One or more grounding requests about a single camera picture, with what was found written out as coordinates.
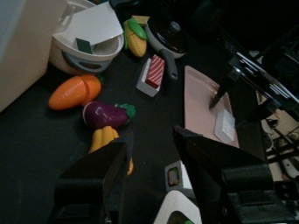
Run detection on white rounded toy piece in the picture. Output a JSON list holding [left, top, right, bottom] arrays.
[[152, 189, 204, 224]]

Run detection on grey toy pan black handle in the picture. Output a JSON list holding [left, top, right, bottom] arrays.
[[144, 16, 190, 81]]

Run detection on red striped white toy block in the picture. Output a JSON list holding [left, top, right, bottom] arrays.
[[134, 54, 166, 98]]

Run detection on purple toy eggplant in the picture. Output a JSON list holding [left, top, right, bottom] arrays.
[[81, 100, 136, 130]]

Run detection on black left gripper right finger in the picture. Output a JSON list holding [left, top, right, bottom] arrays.
[[172, 125, 299, 224]]

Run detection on black background cables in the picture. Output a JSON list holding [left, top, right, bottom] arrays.
[[258, 116, 299, 182]]

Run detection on dark green square piece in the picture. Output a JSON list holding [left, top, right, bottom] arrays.
[[74, 38, 94, 55]]

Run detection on yellow toy banana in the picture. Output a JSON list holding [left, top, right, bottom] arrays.
[[88, 125, 136, 177]]

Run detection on large white box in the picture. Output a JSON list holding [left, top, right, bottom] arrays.
[[0, 0, 70, 114]]

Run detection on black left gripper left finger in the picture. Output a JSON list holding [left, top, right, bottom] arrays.
[[45, 131, 136, 224]]

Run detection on yellow toy corn cob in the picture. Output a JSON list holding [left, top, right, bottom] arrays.
[[122, 17, 149, 59]]

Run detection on white toy rice block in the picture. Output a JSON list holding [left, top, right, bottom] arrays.
[[212, 108, 237, 144]]

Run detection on white toy sushi roll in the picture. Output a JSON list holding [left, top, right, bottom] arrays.
[[162, 159, 193, 193]]

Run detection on pink cutting board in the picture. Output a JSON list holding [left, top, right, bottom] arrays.
[[181, 65, 240, 149]]

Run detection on orange toy carrot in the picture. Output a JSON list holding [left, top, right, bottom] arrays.
[[46, 73, 105, 111]]

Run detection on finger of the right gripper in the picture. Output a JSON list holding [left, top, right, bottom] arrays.
[[234, 98, 282, 130], [209, 67, 241, 110]]

